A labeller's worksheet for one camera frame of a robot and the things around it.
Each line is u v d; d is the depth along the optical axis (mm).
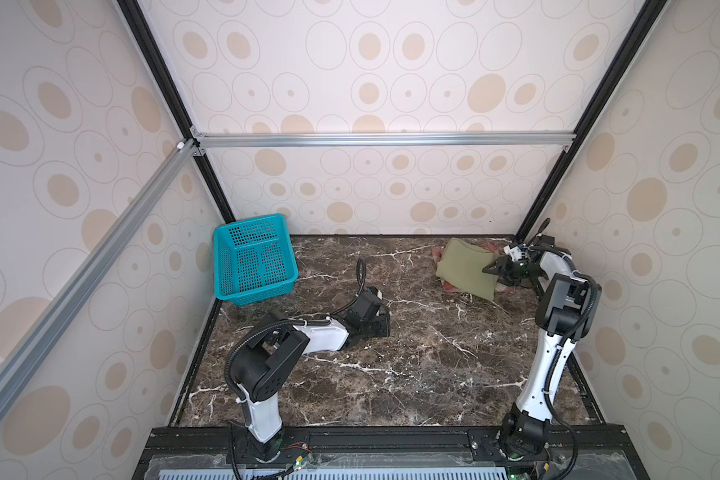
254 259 1126
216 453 729
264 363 475
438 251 1106
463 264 1011
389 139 918
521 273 919
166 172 779
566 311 635
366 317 735
